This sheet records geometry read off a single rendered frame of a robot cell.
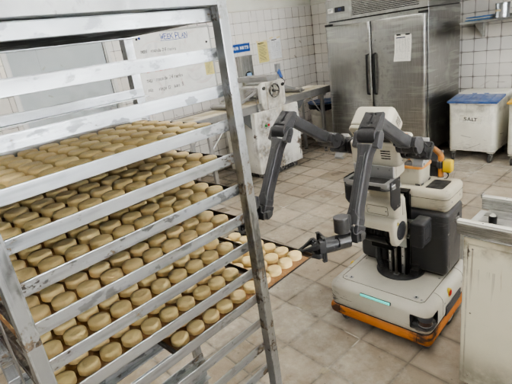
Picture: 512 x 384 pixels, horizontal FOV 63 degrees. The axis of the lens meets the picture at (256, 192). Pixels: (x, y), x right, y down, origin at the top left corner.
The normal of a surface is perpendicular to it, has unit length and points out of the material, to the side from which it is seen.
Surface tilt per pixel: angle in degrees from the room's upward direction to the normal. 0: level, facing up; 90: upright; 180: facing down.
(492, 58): 90
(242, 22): 90
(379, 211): 98
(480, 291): 90
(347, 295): 90
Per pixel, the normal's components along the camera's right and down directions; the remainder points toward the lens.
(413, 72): -0.74, 0.33
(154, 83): 0.66, 0.17
